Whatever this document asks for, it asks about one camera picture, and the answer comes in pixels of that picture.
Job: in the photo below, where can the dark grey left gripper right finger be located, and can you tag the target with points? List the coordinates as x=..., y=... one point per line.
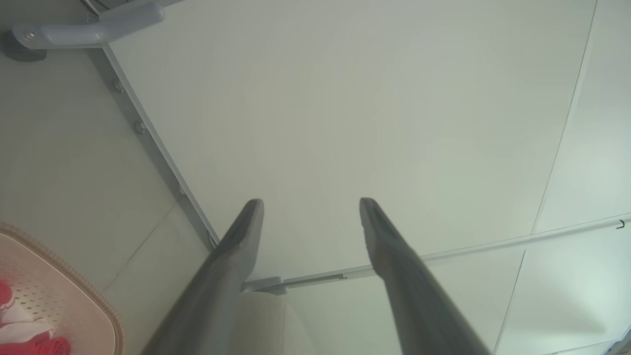
x=414, y=296

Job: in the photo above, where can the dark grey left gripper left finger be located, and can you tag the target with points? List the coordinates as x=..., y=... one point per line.
x=217, y=291

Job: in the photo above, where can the grey fabric sofa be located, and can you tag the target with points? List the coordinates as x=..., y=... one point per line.
x=271, y=325

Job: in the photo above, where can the red and white garment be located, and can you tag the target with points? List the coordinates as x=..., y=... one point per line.
x=29, y=345

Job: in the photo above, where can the beige perforated laundry basket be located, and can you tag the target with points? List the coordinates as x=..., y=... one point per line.
x=64, y=296

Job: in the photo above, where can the white partition panel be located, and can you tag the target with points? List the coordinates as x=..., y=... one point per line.
x=345, y=108

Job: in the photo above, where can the grey table leg with caster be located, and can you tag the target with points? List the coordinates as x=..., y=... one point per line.
x=88, y=30

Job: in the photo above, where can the black caster wheel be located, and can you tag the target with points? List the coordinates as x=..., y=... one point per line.
x=19, y=52

